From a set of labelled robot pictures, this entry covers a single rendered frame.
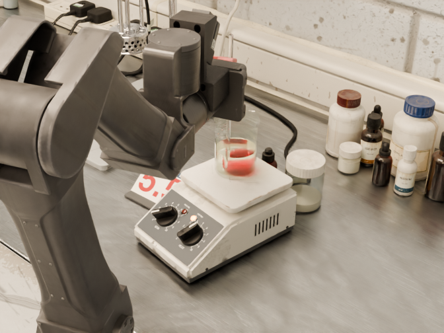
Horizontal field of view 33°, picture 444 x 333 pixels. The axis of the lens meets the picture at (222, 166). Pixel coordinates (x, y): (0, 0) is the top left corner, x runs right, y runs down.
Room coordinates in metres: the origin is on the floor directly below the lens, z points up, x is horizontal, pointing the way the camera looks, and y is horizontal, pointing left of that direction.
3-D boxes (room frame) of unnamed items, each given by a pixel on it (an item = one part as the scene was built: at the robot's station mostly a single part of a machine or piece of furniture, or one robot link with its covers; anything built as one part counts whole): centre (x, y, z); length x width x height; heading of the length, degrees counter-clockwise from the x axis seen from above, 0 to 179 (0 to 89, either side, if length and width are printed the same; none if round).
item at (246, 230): (0.89, 0.00, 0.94); 0.22 x 0.13 x 0.08; 131
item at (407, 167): (1.01, -0.29, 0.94); 0.03 x 0.03 x 0.08
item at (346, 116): (1.14, -0.21, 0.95); 0.06 x 0.06 x 0.11
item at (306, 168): (0.97, -0.13, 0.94); 0.06 x 0.06 x 0.08
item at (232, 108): (0.82, 0.03, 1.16); 0.10 x 0.07 x 0.07; 69
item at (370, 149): (1.10, -0.25, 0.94); 0.04 x 0.04 x 0.09
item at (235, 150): (0.93, -0.02, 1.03); 0.07 x 0.06 x 0.08; 136
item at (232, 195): (0.91, -0.02, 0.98); 0.12 x 0.12 x 0.01; 41
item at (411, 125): (1.08, -0.31, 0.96); 0.07 x 0.07 x 0.13
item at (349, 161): (1.08, -0.21, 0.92); 0.04 x 0.04 x 0.04
